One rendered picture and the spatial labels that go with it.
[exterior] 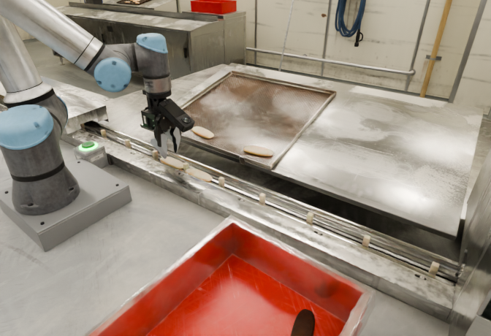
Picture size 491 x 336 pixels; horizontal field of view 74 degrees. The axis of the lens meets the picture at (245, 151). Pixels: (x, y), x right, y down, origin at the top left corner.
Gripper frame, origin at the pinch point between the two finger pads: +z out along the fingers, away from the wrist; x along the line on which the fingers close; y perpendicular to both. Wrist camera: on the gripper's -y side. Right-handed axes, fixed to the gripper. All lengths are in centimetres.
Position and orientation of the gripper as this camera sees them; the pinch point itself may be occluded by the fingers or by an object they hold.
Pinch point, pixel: (171, 152)
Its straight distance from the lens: 106.2
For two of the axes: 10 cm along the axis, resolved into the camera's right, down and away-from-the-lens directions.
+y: -8.3, -2.7, 4.9
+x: -5.6, 4.1, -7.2
